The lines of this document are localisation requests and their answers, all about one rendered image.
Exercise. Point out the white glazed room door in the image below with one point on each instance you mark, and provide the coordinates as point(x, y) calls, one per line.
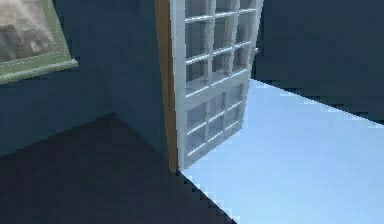
point(213, 86)

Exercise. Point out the green framed wall picture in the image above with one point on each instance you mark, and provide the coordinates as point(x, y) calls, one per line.
point(26, 36)

